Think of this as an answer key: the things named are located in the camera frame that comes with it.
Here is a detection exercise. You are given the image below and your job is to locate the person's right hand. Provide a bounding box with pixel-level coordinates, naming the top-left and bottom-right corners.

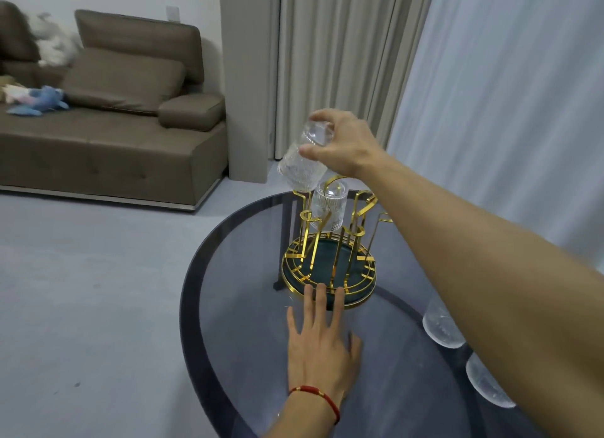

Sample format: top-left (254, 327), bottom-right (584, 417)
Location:
top-left (297, 108), bottom-right (393, 180)

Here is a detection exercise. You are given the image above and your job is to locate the person's left hand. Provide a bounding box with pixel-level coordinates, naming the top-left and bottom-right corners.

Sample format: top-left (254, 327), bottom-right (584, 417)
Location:
top-left (286, 283), bottom-right (363, 409)

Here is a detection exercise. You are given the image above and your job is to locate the clear ribbed glass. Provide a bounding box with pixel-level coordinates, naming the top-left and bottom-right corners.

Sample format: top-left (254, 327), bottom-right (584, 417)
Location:
top-left (465, 351), bottom-right (517, 409)
top-left (310, 179), bottom-right (349, 233)
top-left (421, 295), bottom-right (467, 350)
top-left (277, 118), bottom-right (335, 194)

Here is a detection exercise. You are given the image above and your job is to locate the gold wire cup rack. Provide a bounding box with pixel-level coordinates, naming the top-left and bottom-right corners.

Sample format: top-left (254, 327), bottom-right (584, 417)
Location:
top-left (281, 174), bottom-right (393, 311)

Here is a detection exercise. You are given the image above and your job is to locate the person's right forearm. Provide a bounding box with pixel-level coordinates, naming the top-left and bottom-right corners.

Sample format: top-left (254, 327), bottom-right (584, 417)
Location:
top-left (361, 150), bottom-right (604, 438)

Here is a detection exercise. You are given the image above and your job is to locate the round dark glass table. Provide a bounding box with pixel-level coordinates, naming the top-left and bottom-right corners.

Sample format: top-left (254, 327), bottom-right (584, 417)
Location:
top-left (179, 189), bottom-right (551, 438)

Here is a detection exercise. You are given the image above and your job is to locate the beige curtain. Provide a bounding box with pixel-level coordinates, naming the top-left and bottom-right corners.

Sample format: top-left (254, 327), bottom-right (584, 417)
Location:
top-left (273, 0), bottom-right (437, 161)

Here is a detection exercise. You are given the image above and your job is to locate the white sheer curtain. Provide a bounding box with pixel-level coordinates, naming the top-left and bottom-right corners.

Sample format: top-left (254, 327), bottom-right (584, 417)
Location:
top-left (386, 0), bottom-right (604, 276)

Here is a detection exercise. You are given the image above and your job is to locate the brown sofa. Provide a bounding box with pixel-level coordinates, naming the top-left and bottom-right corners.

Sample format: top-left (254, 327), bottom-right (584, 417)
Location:
top-left (0, 0), bottom-right (229, 213)

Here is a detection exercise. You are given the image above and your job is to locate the brown sofa cushion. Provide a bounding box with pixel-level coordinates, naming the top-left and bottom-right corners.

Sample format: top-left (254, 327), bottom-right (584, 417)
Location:
top-left (60, 47), bottom-right (187, 118)

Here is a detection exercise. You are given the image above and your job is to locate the blue plush toy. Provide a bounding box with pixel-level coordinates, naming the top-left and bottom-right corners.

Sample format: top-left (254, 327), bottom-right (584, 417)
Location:
top-left (5, 85), bottom-right (70, 118)

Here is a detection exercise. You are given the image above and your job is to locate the white plush rabbit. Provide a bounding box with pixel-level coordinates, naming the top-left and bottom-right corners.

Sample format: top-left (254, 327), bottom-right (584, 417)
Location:
top-left (28, 13), bottom-right (84, 68)

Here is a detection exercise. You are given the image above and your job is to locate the pink and white plush toy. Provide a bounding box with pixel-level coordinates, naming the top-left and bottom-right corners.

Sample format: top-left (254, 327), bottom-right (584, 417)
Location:
top-left (0, 83), bottom-right (34, 104)

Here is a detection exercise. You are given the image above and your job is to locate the red string bracelet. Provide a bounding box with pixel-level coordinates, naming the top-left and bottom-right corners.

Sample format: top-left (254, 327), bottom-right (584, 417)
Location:
top-left (288, 385), bottom-right (342, 426)

